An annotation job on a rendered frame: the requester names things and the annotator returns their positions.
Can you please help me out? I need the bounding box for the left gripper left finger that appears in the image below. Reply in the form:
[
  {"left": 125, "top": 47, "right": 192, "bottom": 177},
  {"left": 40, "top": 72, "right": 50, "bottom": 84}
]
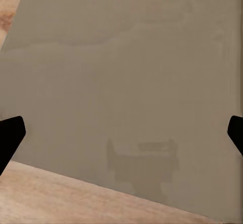
[{"left": 0, "top": 116, "right": 26, "bottom": 176}]

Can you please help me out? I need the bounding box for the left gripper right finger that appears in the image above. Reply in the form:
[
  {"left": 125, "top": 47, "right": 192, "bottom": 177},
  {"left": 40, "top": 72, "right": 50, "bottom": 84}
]
[{"left": 227, "top": 115, "right": 243, "bottom": 155}]

